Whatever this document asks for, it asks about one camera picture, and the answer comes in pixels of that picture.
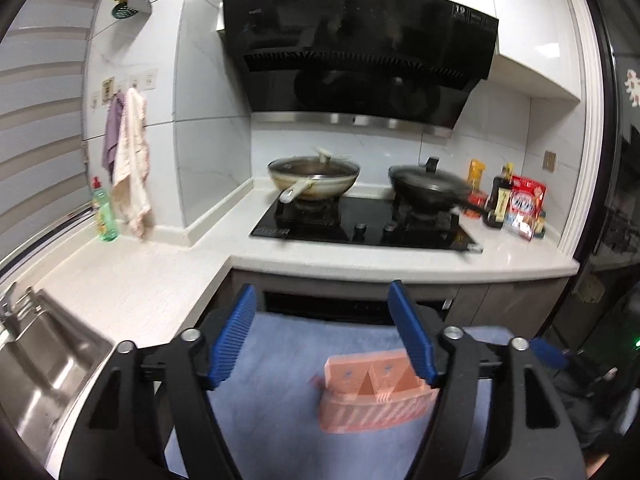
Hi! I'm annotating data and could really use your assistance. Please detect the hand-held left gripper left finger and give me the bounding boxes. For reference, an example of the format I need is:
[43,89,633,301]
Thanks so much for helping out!
[60,282,258,480]

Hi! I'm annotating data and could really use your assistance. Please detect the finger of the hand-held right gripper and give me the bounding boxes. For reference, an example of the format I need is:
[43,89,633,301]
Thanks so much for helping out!
[530,337,572,372]

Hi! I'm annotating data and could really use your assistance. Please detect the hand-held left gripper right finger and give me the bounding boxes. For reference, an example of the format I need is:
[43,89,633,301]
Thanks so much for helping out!
[387,280,586,480]

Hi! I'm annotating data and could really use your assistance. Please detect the pink plastic utensil holder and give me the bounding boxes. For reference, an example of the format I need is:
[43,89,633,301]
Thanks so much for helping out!
[312,350,443,436]

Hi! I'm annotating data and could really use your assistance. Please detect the grey base cabinet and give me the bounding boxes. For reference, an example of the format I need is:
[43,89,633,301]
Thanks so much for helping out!
[230,267,571,333]

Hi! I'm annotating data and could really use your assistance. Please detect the blue fluffy mat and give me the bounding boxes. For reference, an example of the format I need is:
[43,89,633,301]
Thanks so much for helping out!
[165,310,506,480]

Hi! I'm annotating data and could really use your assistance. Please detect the black glass gas cooktop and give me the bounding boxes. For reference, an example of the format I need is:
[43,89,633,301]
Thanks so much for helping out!
[249,192,483,253]

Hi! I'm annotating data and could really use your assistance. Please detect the red and white packet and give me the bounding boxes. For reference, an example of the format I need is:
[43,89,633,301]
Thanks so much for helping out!
[505,176,547,241]

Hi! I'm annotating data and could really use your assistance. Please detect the red seasoning container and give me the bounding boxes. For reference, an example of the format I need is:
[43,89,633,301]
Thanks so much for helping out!
[466,190,490,218]

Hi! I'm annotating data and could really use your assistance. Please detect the black wok with lid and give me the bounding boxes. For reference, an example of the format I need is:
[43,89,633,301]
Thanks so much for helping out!
[387,157,493,216]

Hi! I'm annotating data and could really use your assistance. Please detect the dark sauce bottle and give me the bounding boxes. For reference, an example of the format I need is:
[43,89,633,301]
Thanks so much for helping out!
[486,162,516,231]

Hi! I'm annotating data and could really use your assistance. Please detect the green dish soap bottle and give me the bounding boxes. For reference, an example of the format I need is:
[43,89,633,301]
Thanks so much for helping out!
[91,176,121,242]

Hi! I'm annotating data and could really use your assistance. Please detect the yellow seasoning packet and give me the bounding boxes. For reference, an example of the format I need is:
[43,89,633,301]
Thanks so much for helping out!
[467,158,487,193]

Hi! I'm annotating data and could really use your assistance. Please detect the beige wok with glass lid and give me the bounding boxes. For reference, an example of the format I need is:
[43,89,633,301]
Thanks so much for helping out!
[267,147,362,206]

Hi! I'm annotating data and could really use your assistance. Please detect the black glass door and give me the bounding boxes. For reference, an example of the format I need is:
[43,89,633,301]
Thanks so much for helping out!
[550,0,640,361]

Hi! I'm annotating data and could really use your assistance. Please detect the stainless steel sink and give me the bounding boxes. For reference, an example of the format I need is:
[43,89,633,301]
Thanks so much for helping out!
[0,285,116,456]

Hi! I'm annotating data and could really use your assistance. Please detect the cream hanging towel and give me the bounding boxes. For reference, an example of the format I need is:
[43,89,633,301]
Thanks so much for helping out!
[111,87,152,240]

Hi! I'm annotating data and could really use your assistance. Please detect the metal faucet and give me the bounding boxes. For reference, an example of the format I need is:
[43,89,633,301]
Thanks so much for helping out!
[0,280,47,336]

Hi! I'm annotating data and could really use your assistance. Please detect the purple hanging cloth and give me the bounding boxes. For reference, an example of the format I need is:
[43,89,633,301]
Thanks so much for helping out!
[102,92,126,171]

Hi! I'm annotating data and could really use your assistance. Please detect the black range hood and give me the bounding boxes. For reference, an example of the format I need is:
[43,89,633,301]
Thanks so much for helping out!
[216,0,501,138]

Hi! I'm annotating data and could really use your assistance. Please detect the striped window blind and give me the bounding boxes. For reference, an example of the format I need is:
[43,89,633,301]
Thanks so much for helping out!
[0,0,101,261]

